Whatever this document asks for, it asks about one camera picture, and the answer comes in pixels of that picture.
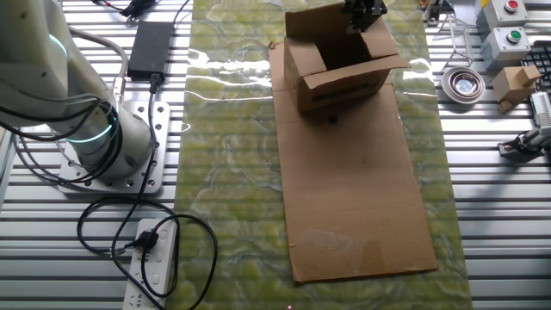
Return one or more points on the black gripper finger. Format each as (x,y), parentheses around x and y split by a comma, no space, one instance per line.
(353,23)
(367,23)

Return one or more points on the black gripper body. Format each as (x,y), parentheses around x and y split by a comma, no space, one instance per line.
(366,8)

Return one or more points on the brown cardboard box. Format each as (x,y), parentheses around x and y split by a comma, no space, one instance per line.
(340,86)

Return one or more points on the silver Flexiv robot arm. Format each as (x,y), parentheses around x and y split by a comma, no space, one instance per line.
(39,64)

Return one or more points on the grey box red button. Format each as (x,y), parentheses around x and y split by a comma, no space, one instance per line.
(501,15)

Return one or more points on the grey box green button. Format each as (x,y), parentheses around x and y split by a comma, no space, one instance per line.
(499,49)

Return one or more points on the black clamp stand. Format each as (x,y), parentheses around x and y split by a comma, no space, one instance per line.
(432,13)

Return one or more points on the round silver dish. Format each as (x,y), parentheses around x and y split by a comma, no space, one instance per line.
(462,84)

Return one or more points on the small cardboard block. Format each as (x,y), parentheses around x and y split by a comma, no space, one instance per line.
(512,86)

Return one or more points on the flat brown cardboard sheet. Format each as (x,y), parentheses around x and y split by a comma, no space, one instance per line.
(353,194)

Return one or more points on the black keyboard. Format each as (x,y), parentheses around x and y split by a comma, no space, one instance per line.
(540,58)

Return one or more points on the green marble pattern mat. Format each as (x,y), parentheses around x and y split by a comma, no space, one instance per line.
(228,150)

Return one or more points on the white ribbed device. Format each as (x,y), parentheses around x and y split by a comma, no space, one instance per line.
(541,107)

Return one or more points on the black power adapter brick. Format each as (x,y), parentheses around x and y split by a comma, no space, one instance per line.
(150,49)

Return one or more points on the white power strip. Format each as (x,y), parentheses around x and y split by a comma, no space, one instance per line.
(160,267)

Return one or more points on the metal clamp bracket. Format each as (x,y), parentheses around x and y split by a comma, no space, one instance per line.
(523,144)

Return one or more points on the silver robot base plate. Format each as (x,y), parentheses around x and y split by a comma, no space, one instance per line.
(160,125)

